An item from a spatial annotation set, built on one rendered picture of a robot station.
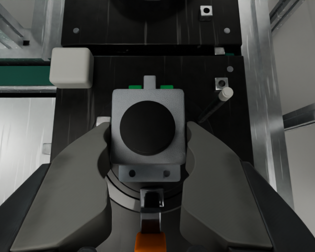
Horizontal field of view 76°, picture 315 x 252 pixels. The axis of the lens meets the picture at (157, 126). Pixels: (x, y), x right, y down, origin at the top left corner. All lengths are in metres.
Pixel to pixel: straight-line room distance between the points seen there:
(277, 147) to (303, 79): 0.21
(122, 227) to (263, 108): 0.23
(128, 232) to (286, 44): 0.43
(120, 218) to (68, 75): 0.17
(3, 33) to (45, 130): 0.13
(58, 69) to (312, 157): 0.42
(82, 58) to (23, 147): 0.16
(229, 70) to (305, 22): 0.28
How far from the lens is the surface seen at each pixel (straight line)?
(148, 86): 0.17
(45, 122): 0.34
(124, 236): 0.25
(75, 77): 0.26
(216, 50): 0.30
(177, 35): 0.29
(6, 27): 0.33
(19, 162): 0.35
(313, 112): 0.31
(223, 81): 0.27
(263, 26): 0.35
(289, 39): 0.50
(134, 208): 0.22
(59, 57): 0.28
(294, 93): 0.45
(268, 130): 0.29
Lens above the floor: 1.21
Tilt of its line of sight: 79 degrees down
